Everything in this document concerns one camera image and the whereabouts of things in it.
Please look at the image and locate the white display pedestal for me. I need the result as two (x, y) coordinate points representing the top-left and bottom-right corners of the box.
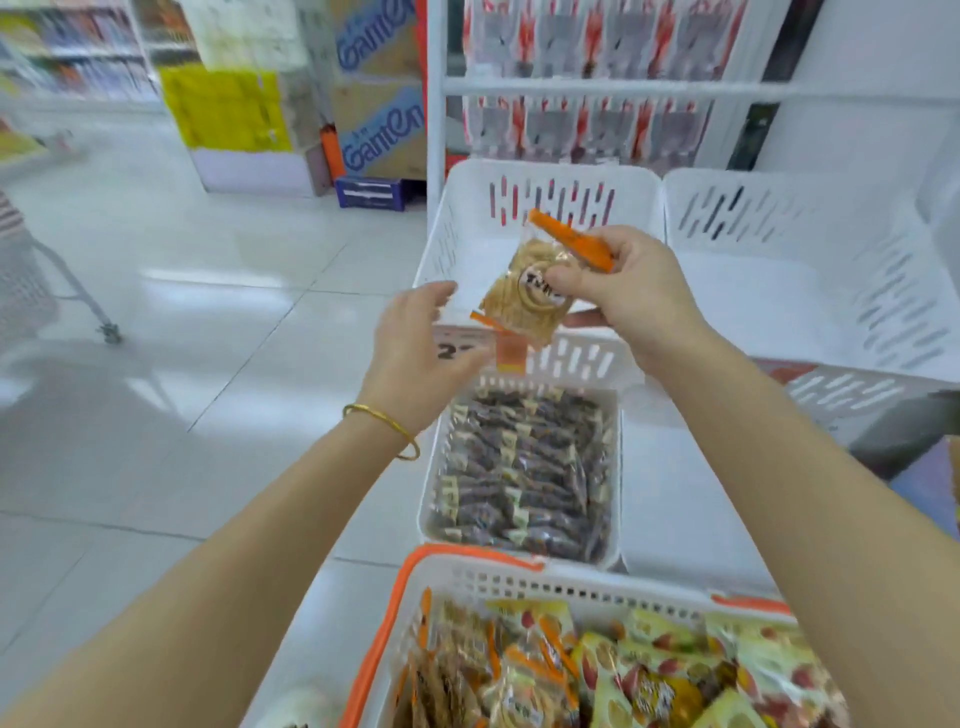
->
(187, 144), (334, 199)

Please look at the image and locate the person's right forearm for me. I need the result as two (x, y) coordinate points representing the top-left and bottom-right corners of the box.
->
(651, 330), (960, 728)

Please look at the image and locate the metal shopping cart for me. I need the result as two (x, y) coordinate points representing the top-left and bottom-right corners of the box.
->
(0, 187), (126, 348)

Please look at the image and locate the person's right hand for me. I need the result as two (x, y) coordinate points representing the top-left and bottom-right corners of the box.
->
(543, 225), (715, 376)

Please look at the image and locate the background shelf of goods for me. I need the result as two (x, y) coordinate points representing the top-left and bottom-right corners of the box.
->
(0, 0), (163, 104)

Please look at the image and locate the pile of yellow-green nut packets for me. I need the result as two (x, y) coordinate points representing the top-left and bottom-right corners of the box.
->
(487, 598), (849, 728)

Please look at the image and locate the gold bangle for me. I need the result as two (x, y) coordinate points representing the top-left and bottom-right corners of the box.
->
(342, 403), (422, 462)

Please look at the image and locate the white metal shelf rack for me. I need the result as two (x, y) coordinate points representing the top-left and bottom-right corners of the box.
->
(425, 0), (960, 234)

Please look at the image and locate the clear orange-edged cracker packet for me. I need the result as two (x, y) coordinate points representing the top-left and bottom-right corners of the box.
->
(470, 209), (617, 350)

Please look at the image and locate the row of red-white hanging packets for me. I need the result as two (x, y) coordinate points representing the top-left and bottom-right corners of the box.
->
(461, 0), (751, 175)

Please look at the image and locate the stack of blue-print cardboard boxes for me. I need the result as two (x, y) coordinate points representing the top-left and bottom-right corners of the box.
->
(328, 0), (429, 183)

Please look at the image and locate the person's left forearm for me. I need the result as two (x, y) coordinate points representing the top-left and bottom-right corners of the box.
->
(0, 405), (421, 728)

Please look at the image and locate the white slotted basket with dark item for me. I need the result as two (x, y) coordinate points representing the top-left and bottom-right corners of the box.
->
(753, 358), (960, 483)

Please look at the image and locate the pile of dark snack packets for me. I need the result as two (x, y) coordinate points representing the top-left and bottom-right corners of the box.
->
(429, 387), (615, 564)

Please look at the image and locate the white basket with dark packets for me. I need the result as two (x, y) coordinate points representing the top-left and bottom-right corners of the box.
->
(417, 375), (625, 573)

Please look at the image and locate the blue plastic crate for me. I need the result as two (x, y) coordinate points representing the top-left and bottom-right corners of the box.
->
(334, 175), (411, 213)

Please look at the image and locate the pile of orange cracker packets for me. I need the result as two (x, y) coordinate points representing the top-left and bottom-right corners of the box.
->
(393, 588), (582, 728)

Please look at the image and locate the person's left hand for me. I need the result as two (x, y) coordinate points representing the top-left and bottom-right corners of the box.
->
(358, 281), (493, 437)

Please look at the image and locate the empty white slotted basket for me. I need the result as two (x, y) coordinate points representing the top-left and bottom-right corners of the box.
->
(413, 157), (668, 393)
(663, 168), (960, 385)

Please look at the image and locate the orange-rimmed white shopping basket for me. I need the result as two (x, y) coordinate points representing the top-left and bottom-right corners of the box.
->
(340, 543), (852, 728)

